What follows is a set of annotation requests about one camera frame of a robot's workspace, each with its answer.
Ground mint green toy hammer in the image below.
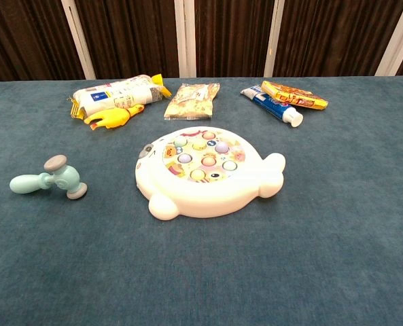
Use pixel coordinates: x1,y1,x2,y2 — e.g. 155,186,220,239
9,154,88,200

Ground white whack-a-mole toy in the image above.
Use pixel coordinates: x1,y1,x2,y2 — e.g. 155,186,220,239
135,126,287,221

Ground clear bag of snacks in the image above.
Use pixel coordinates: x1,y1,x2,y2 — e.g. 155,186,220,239
163,82,221,121

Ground blue white toothpaste tube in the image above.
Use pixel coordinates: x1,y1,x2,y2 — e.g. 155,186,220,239
240,84,304,128

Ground yellow rubber chicken toy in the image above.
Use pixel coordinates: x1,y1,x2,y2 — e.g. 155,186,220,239
83,104,145,131

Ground white snack package yellow ends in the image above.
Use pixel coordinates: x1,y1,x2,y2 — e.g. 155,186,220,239
67,73,173,120

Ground blue table cloth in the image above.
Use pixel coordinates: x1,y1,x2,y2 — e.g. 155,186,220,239
0,75,403,326

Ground yellow orange snack packet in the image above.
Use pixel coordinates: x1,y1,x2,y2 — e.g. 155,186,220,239
260,80,329,111

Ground dark brown curtain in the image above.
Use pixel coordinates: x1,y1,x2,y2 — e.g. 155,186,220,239
0,0,403,84

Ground white post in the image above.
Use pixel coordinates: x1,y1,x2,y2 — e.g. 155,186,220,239
173,0,197,79
263,0,285,78
60,0,97,81
374,0,403,77

